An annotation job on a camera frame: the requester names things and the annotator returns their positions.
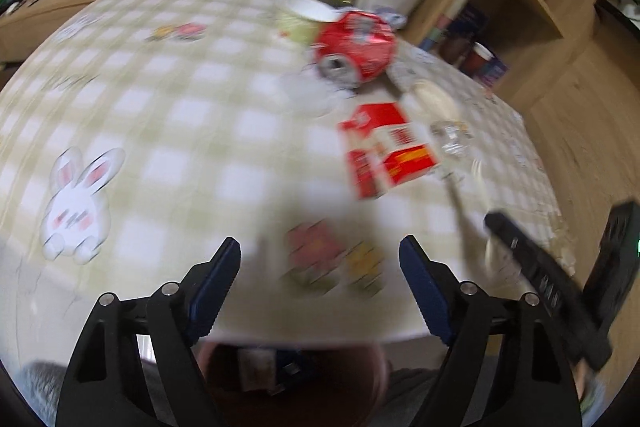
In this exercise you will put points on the stack of pastel cups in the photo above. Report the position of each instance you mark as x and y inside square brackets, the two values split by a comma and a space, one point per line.
[447, 22]

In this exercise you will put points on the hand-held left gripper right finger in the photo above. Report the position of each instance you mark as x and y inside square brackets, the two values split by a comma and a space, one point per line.
[425, 292]

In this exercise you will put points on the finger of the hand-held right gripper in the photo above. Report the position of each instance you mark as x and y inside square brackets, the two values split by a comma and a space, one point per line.
[545, 277]

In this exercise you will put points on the small light blue box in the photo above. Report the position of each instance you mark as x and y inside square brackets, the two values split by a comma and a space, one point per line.
[494, 74]

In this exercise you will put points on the crumpled grey blue wrapper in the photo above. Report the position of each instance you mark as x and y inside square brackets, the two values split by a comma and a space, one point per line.
[392, 17]

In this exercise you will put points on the red cigarette box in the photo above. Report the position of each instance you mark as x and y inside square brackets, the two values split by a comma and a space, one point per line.
[387, 147]

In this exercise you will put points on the crumpled clear plastic wrapper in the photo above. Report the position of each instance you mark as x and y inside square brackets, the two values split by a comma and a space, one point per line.
[452, 137]

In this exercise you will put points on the white paper cup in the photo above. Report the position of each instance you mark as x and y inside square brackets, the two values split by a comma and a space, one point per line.
[302, 19]

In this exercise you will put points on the brown cup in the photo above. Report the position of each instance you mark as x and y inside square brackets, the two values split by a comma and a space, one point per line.
[456, 52]

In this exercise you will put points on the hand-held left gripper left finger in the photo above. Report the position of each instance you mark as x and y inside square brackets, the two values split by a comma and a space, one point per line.
[212, 292]

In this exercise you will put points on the white round plastic lid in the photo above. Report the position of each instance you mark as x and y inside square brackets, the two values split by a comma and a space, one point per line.
[435, 99]

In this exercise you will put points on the wooden shelf unit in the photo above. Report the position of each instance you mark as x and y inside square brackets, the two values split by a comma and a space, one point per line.
[550, 7]

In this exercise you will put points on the dark blue printed box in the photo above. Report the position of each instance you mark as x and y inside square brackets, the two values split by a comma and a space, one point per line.
[470, 22]

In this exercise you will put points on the crushed red can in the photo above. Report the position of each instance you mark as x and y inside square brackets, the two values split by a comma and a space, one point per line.
[360, 44]

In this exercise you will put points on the checkered rabbit print tablecloth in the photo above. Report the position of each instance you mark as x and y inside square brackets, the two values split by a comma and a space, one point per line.
[175, 132]

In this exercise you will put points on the red paper cup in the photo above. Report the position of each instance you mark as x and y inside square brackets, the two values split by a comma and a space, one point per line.
[476, 59]

